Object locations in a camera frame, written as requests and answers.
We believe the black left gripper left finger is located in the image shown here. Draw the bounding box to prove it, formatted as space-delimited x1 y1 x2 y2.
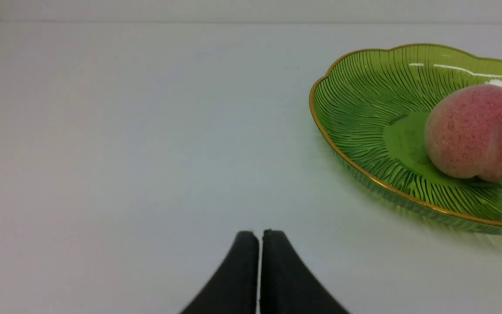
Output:
182 231 260 314

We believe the pink fuzzy peach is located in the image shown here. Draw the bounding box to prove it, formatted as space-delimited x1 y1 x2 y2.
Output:
425 84 502 183

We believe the green glass plate gold rim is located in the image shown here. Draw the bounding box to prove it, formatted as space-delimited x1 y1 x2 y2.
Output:
309 43 502 235

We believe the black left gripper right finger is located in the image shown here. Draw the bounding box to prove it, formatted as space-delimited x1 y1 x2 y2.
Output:
260 230 348 314

